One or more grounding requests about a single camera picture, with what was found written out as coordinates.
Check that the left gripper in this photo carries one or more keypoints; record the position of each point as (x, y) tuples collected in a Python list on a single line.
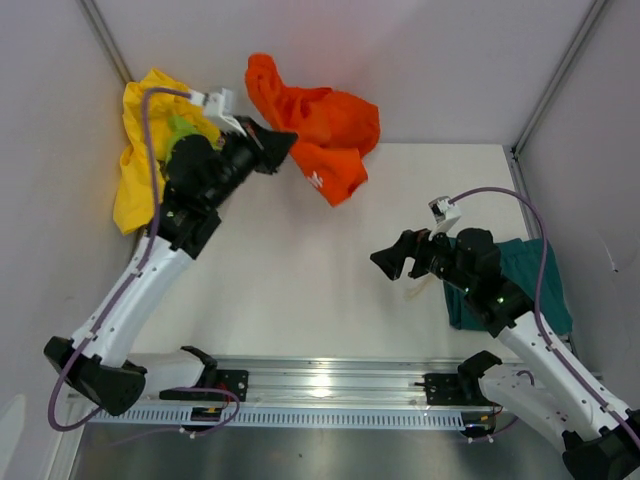
[(271, 149)]

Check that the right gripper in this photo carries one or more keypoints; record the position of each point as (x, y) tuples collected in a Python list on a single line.
[(410, 245)]

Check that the orange shorts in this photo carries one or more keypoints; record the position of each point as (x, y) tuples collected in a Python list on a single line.
[(336, 129)]

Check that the teal green shorts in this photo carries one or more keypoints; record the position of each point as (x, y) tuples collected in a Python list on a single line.
[(520, 261)]

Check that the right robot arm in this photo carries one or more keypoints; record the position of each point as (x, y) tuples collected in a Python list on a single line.
[(596, 433)]

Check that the lime green shorts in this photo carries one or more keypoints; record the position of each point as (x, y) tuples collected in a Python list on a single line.
[(180, 128)]

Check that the yellow shorts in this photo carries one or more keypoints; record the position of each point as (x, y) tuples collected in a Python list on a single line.
[(133, 206)]

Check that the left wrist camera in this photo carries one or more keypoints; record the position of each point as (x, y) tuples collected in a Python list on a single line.
[(217, 107)]

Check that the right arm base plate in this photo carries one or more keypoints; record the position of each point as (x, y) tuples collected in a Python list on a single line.
[(449, 389)]

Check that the aluminium mounting rail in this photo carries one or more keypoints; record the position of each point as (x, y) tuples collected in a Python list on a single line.
[(273, 382)]

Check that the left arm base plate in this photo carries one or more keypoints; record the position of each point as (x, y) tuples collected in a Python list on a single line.
[(235, 381)]

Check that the left aluminium frame post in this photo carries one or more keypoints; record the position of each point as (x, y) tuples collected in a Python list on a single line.
[(105, 39)]

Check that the aluminium frame post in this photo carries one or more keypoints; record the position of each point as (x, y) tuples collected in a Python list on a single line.
[(576, 47), (105, 39)]

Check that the slotted cable duct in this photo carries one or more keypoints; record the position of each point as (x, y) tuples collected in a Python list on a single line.
[(252, 416)]

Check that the right aluminium frame post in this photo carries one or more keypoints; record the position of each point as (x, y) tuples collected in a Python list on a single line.
[(576, 47)]

